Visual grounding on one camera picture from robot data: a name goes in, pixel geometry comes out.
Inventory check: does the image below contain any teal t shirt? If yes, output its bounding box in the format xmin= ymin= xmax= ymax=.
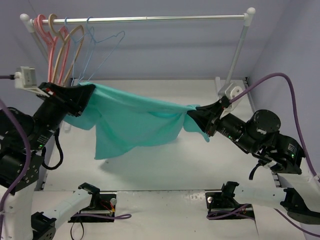
xmin=64 ymin=84 xmax=210 ymax=160

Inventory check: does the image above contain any light blue wire hanger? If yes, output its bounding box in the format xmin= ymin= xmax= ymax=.
xmin=77 ymin=16 xmax=126 ymax=83

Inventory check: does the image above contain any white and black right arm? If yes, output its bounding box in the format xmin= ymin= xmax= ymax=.
xmin=187 ymin=101 xmax=320 ymax=225

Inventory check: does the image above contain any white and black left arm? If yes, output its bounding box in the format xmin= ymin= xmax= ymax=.
xmin=0 ymin=82 xmax=100 ymax=240

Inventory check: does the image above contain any tan wooden hanger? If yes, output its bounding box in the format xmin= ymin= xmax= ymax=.
xmin=48 ymin=13 xmax=85 ymax=86

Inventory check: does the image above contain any silver clothes rack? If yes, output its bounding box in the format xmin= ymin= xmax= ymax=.
xmin=19 ymin=7 xmax=257 ymax=101

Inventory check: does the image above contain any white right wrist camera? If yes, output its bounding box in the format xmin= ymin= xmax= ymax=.
xmin=218 ymin=82 xmax=243 ymax=115

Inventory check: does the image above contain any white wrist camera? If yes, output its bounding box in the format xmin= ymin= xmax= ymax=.
xmin=14 ymin=66 xmax=37 ymax=89
xmin=218 ymin=82 xmax=243 ymax=115

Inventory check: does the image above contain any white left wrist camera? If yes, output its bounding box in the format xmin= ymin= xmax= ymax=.
xmin=14 ymin=66 xmax=37 ymax=89

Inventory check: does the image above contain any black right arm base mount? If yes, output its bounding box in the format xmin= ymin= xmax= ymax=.
xmin=205 ymin=191 xmax=255 ymax=221

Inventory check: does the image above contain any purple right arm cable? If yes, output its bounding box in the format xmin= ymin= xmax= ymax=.
xmin=206 ymin=72 xmax=320 ymax=238

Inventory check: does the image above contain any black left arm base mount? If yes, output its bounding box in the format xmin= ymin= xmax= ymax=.
xmin=67 ymin=192 xmax=117 ymax=223

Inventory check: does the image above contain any black cable loop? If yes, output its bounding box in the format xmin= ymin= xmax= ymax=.
xmin=70 ymin=221 xmax=85 ymax=240

